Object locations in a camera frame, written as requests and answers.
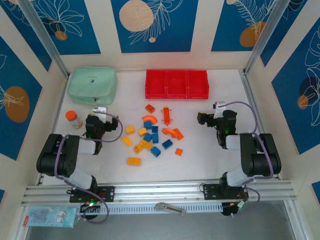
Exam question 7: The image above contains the orange lego arch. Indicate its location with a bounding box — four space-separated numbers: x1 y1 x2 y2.
141 114 159 125
161 127 177 138

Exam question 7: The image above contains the orange lego lattice piece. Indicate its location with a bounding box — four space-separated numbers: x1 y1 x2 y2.
160 106 174 125

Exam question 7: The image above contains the orange-lidded bottle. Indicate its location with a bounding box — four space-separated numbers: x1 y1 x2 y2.
65 110 83 130

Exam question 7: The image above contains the red three-compartment tray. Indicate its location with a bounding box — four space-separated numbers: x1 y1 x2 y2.
144 69 210 100

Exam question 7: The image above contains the mint green fabric pouch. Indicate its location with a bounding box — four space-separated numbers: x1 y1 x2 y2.
67 65 119 106

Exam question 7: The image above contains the blue printed tissue pack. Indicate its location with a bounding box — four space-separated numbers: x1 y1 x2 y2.
23 206 78 229

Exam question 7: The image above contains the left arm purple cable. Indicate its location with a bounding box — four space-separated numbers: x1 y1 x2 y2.
53 112 124 225

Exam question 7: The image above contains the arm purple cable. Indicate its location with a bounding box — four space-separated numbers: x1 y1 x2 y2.
53 112 124 225
223 100 274 216

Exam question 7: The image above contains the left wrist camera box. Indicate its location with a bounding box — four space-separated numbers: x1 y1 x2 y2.
91 106 109 115

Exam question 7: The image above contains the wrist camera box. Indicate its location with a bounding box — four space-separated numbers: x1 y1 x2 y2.
91 106 109 115
212 100 227 119

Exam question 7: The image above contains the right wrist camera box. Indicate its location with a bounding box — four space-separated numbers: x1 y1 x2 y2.
212 100 227 119

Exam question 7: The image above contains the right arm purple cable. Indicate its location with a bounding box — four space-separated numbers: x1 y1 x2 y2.
223 100 274 216

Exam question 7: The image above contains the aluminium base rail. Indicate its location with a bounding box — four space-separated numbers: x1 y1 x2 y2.
21 180 298 206

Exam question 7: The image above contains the white slotted cable duct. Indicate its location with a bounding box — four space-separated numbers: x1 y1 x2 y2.
79 202 223 216

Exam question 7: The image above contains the clear-handled tool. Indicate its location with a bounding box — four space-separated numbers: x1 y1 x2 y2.
154 201 187 217

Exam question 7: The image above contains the aluminium frame post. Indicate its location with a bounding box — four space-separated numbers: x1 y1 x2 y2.
243 0 295 76
18 0 70 79

